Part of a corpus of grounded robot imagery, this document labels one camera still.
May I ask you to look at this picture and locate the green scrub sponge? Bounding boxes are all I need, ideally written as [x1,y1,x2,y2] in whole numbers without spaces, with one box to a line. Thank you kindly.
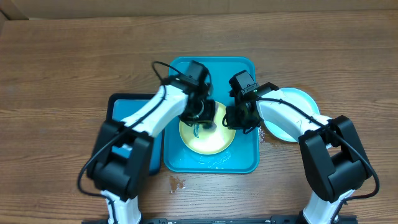
[200,122,217,130]

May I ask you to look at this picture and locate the light blue plate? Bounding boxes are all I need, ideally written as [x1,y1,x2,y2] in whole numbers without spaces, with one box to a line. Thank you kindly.
[264,87,320,142]

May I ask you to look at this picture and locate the large teal plastic tray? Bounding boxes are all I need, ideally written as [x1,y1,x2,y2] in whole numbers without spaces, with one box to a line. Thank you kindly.
[164,57,259,174]

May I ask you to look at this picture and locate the small black tray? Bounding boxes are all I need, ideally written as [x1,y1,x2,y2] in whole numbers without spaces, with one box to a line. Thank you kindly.
[106,93,164,175]

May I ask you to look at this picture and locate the yellow-green plate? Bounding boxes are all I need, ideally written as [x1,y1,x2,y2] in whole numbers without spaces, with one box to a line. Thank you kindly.
[179,102,236,155]

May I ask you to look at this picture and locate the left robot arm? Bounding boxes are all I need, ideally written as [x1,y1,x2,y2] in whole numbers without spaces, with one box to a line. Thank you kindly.
[78,61,216,223]

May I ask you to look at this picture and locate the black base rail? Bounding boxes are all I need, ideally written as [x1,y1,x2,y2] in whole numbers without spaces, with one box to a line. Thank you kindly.
[81,215,358,224]

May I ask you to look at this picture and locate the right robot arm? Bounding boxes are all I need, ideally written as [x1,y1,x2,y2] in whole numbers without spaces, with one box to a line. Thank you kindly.
[223,70,377,223]

